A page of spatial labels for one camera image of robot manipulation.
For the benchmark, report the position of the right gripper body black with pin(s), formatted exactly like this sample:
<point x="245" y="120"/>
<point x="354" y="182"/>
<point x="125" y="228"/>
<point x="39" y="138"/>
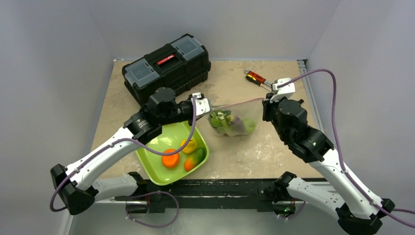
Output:
<point x="267" y="109"/>

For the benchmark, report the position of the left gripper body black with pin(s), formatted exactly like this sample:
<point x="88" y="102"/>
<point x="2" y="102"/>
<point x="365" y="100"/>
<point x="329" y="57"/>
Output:
<point x="180" y="112"/>

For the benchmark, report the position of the toy green apple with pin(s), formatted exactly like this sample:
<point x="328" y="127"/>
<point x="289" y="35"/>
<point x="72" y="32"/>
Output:
<point x="249" y="126"/>

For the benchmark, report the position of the toy bok choy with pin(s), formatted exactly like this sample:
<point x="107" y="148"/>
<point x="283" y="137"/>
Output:
<point x="219" y="122"/>

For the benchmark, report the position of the clear zip top bag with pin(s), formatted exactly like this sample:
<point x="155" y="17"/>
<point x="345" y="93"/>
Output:
<point x="251" y="109"/>

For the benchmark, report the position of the toy purple eggplant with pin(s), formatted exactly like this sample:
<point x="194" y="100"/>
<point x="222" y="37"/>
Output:
<point x="236" y="125"/>

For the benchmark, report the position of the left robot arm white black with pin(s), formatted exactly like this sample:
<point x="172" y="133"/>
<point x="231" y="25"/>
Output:
<point x="73" y="184"/>

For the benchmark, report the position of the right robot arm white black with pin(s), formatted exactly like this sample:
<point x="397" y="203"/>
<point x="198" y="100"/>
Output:
<point x="357" y="210"/>

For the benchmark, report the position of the green plastic tray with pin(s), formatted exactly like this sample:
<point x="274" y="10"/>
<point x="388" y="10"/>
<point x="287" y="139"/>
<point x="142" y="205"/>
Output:
<point x="171" y="138"/>

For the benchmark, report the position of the toy yellow lemon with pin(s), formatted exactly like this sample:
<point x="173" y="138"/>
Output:
<point x="190" y="147"/>

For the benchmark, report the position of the toy mango orange green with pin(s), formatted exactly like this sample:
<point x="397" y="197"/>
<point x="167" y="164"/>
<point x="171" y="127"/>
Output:
<point x="195" y="158"/>

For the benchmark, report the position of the toy orange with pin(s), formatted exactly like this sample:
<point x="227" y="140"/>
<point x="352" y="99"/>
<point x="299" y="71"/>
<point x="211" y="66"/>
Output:
<point x="170" y="161"/>

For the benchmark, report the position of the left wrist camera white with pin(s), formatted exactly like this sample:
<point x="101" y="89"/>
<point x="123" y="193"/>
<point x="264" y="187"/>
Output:
<point x="202" y="105"/>

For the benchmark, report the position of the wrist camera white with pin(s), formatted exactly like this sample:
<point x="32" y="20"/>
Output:
<point x="202" y="105"/>
<point x="282" y="88"/>

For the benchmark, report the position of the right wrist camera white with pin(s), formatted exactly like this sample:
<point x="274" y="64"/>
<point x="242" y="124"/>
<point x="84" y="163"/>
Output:
<point x="282" y="88"/>

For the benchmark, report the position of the black toolbox red handle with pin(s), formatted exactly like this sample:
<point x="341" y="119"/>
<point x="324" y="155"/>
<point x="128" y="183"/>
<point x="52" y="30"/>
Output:
<point x="180" y="65"/>

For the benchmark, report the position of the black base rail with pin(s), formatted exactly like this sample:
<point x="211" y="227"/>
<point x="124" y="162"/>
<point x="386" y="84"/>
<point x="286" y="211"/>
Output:
<point x="261" y="195"/>

